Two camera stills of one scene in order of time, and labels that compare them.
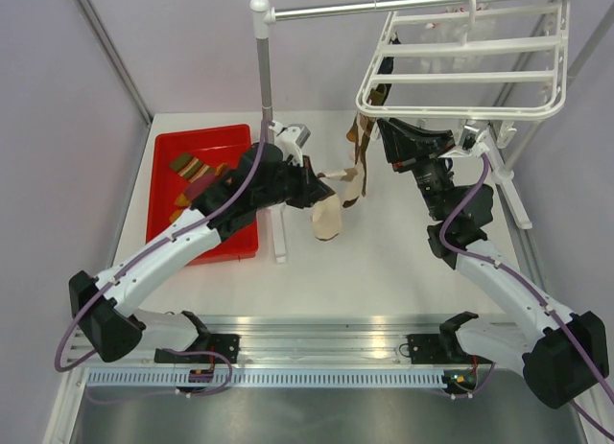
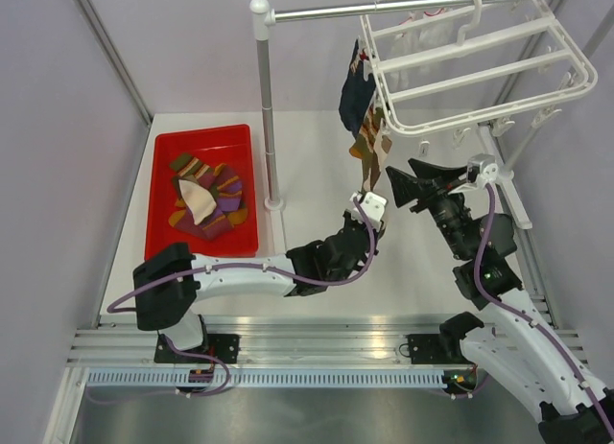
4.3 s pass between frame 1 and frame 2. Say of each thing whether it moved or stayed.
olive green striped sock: stayed
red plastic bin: stayed
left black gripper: moved
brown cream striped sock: moved
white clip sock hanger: moved
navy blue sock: moved
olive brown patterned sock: moved
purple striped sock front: moved
